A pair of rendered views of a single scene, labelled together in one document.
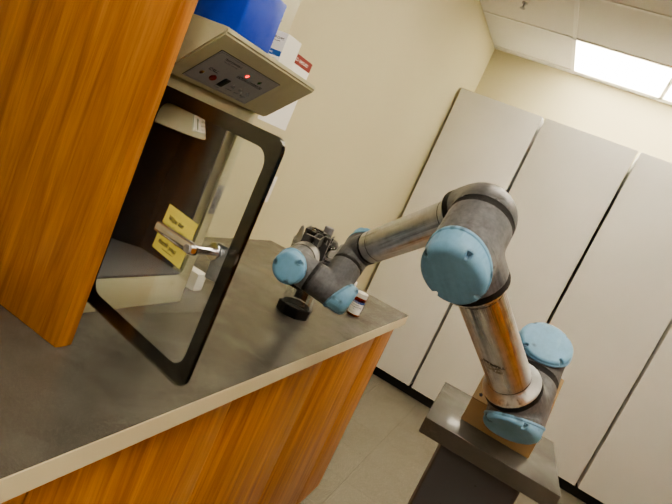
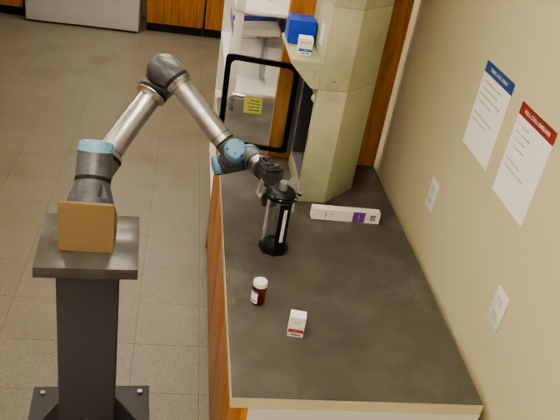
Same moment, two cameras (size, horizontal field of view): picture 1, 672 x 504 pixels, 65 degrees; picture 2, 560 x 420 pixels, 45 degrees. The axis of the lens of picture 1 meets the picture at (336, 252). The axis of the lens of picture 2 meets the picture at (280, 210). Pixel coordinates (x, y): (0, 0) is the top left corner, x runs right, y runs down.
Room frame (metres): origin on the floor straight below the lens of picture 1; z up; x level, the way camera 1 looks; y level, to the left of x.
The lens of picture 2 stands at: (3.13, -1.00, 2.26)
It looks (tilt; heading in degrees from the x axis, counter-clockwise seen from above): 30 degrees down; 148
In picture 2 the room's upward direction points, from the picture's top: 10 degrees clockwise
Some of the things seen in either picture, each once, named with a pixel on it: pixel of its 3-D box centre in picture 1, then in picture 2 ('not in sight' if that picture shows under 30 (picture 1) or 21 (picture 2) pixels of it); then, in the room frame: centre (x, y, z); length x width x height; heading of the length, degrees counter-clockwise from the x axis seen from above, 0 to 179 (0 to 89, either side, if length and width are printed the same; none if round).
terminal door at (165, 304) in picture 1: (170, 228); (257, 104); (0.80, 0.25, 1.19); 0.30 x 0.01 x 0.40; 59
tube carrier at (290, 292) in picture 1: (308, 275); (277, 219); (1.46, 0.04, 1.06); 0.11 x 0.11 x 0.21
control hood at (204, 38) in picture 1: (244, 77); (298, 59); (1.01, 0.29, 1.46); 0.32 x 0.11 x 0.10; 159
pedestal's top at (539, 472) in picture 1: (491, 437); (89, 245); (1.25, -0.54, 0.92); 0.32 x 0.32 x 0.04; 72
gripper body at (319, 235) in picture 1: (311, 248); (267, 173); (1.31, 0.06, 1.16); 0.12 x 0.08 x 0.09; 174
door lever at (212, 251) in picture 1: (186, 239); not in sight; (0.74, 0.21, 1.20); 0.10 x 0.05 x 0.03; 59
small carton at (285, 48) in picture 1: (279, 50); (305, 45); (1.08, 0.26, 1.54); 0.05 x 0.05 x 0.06; 66
